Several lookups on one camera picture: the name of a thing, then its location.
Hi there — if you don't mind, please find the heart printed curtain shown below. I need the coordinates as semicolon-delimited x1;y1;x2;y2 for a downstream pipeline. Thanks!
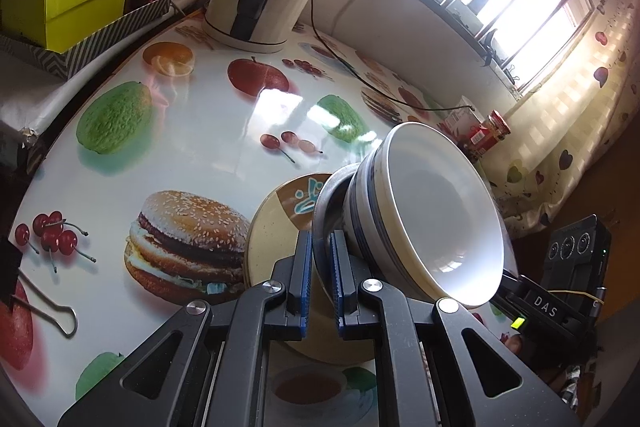
480;0;640;238

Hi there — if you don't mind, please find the beige plate blue pattern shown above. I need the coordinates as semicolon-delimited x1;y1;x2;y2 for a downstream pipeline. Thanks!
244;173;381;365

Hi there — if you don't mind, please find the grey chevron tray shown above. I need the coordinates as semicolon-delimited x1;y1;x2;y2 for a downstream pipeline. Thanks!
0;0;173;82

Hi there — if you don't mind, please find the person's right hand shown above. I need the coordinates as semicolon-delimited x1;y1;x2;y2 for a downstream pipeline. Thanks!
502;334;527;358

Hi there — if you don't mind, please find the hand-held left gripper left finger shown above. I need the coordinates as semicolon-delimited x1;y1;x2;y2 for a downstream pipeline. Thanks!
57;229;315;427

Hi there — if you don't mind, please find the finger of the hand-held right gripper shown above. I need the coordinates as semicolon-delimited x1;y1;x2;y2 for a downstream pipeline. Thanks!
492;269;526;308

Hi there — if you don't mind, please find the food printed tablecloth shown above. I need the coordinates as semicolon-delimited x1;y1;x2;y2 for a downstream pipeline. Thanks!
0;7;516;427

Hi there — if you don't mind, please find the stainless steel bowl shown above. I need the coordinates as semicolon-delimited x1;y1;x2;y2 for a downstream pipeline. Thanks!
312;163;366;308

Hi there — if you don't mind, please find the black power cable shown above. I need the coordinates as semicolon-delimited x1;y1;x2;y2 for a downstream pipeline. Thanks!
307;0;476;112

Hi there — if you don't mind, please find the red label glass jar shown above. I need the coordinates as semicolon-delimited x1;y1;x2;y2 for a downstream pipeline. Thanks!
467;109;511;158

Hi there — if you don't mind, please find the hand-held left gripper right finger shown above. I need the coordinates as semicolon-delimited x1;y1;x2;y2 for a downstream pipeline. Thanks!
329;231;581;427

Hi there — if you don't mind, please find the small white blue-striped bowl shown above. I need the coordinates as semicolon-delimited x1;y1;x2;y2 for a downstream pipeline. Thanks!
382;122;506;310

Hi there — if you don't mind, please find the large black binder clip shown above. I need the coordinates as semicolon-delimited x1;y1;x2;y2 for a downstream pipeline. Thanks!
0;237;78;338

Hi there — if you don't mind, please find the red white carton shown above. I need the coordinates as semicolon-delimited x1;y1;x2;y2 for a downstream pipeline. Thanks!
437;96;481;142

